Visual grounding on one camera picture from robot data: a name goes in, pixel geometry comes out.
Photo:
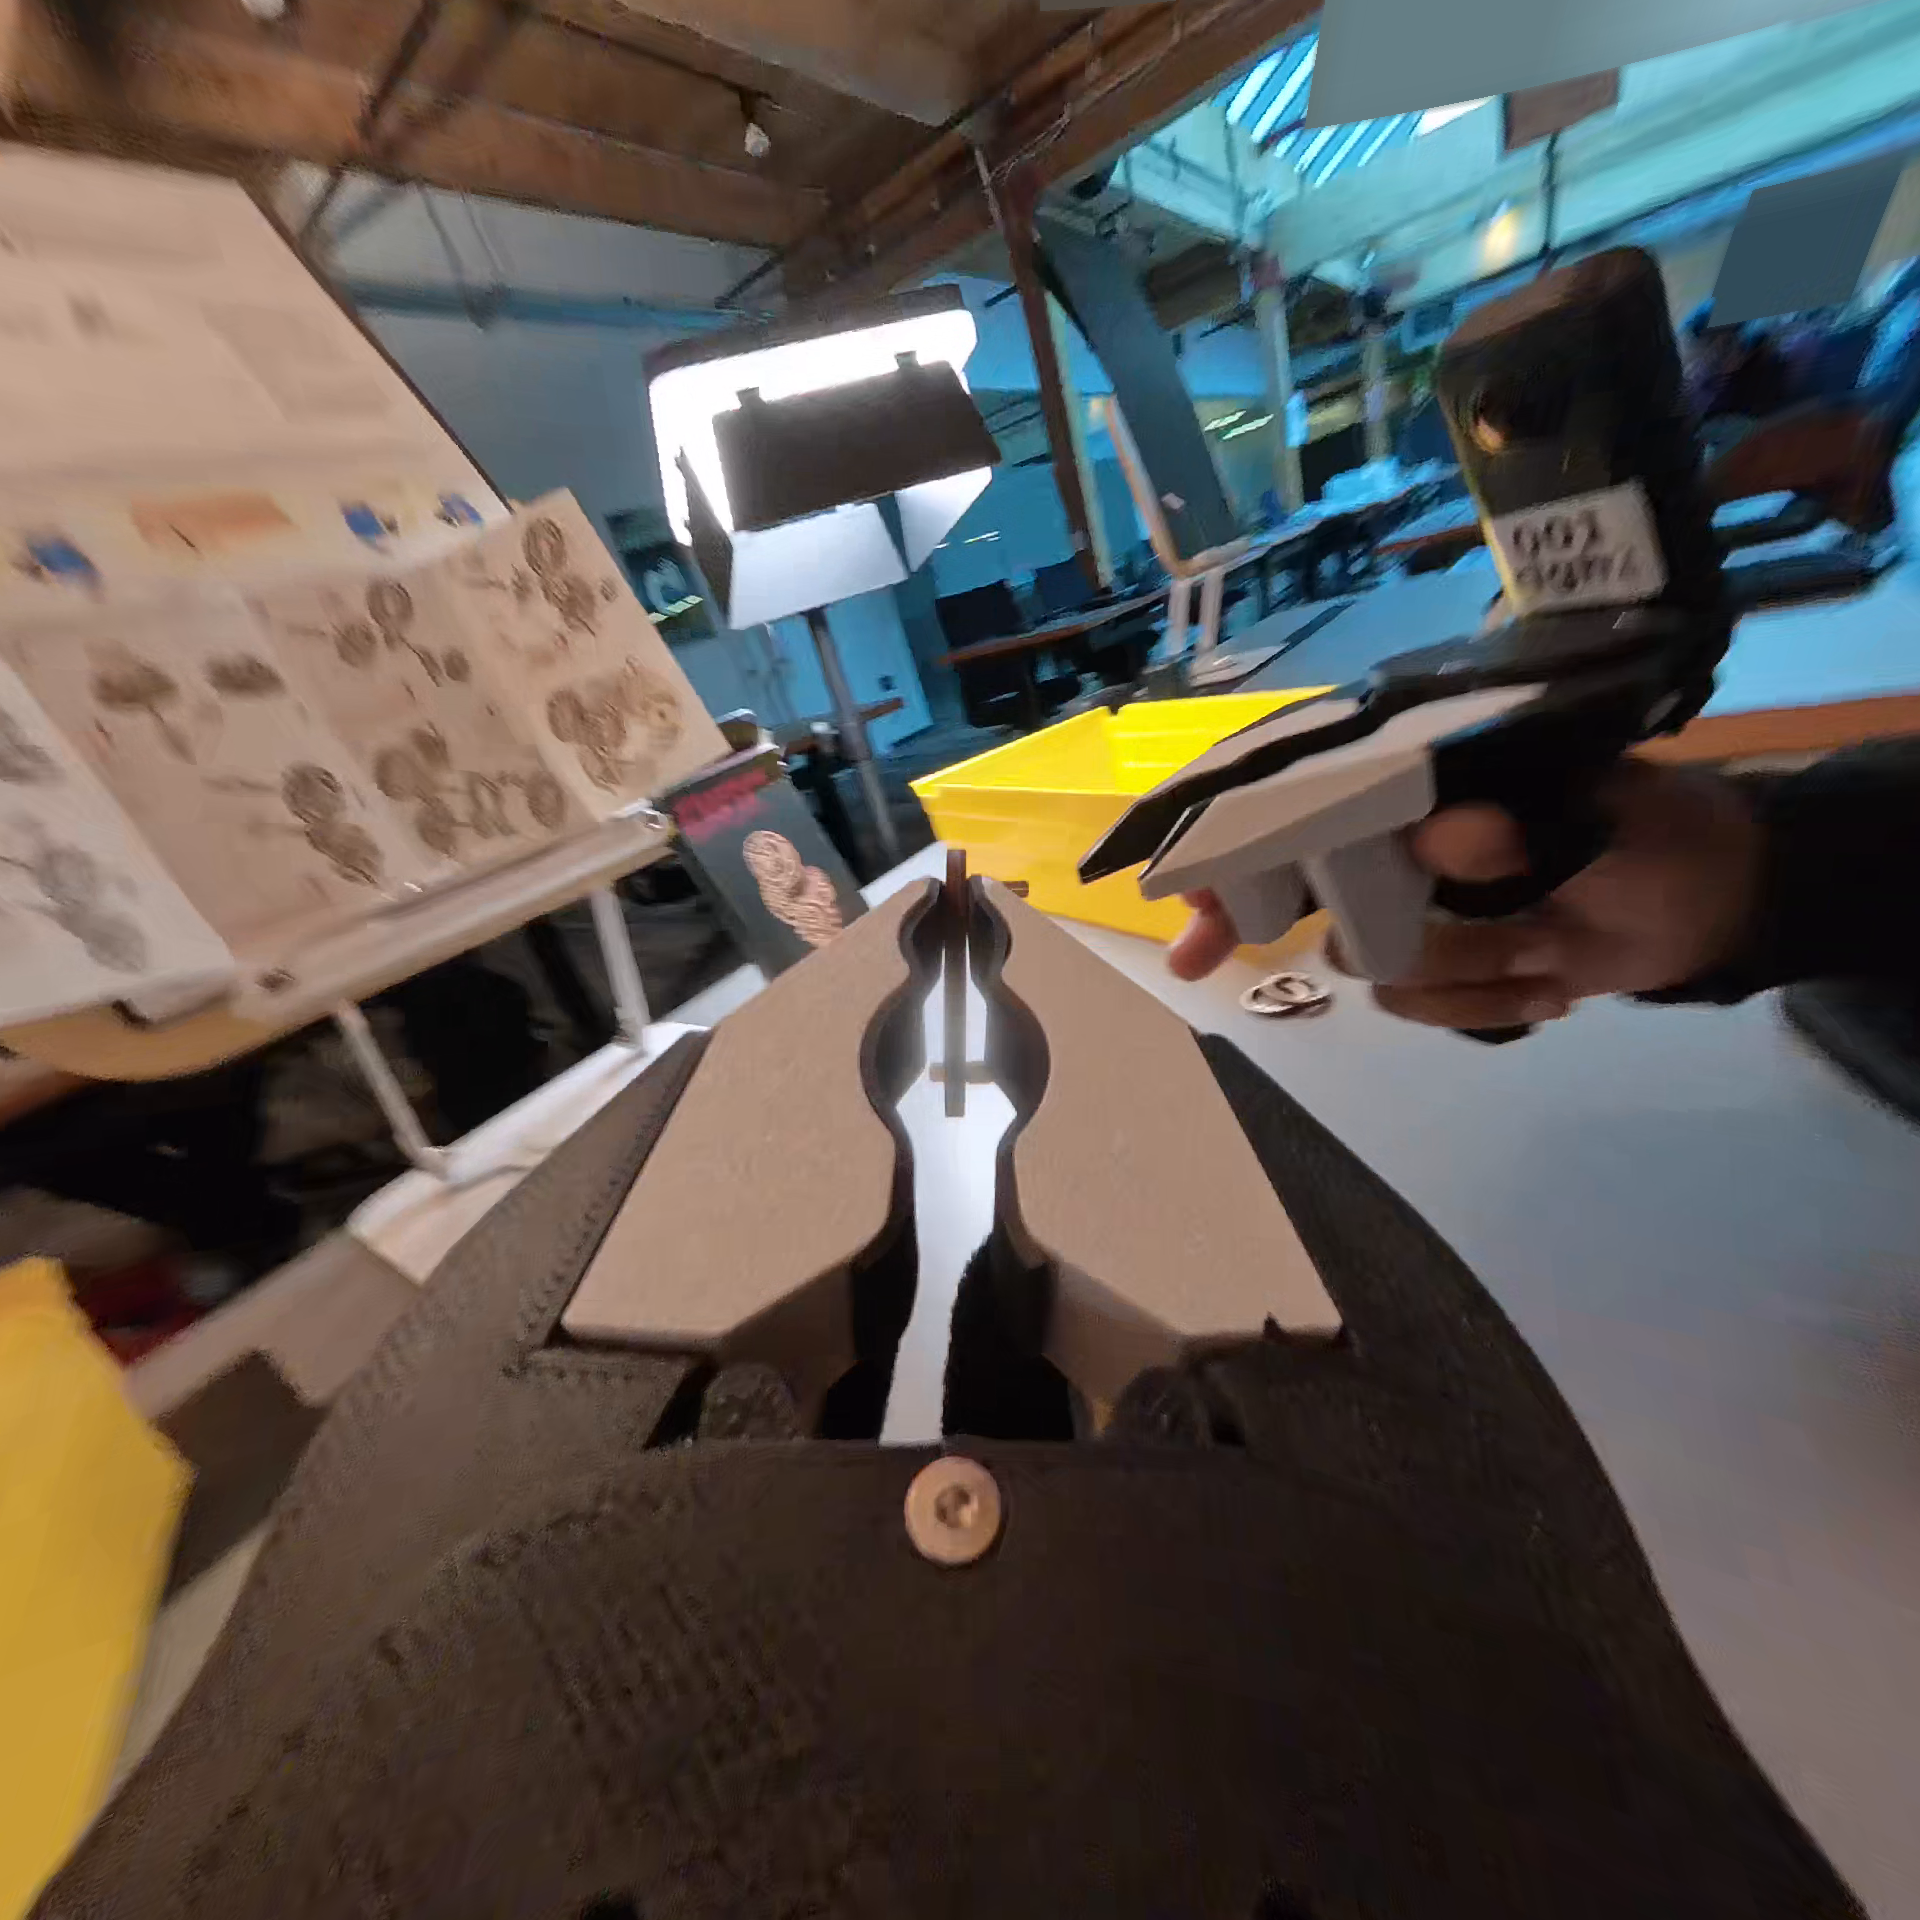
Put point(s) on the person's right forearm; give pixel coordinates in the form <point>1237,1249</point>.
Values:
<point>1846,902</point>

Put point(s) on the person's right hand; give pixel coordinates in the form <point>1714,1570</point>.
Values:
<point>1636,914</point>

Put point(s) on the brown office table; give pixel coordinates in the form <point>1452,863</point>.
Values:
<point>1050,629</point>

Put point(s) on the grey light stand pole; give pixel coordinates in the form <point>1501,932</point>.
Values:
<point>844,705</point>

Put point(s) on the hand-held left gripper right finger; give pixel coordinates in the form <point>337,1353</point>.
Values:
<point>1155,1184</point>

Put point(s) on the white book stand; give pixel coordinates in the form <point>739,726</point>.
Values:
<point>495,892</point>

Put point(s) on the gear instruction booklet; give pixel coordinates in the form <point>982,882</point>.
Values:
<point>301,674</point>

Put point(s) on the yellow plastic bin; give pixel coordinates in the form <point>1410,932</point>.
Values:
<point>76,1576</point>
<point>1021,809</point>

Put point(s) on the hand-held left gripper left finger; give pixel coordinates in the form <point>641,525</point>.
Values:
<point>751,1172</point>

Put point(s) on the grey desk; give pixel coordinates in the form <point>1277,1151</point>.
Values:
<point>1575,1277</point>

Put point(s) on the hanging paper sign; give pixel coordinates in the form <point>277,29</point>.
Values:
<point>1559,108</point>

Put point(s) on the studio light panel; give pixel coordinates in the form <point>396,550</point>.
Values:
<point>841,450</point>

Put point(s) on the black clock kit box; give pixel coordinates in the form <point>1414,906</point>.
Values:
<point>781,886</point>

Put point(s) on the small round wooden gear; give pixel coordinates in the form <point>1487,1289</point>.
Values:
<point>1287,993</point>

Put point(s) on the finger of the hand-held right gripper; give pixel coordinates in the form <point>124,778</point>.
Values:
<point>1425,717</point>
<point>1319,802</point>

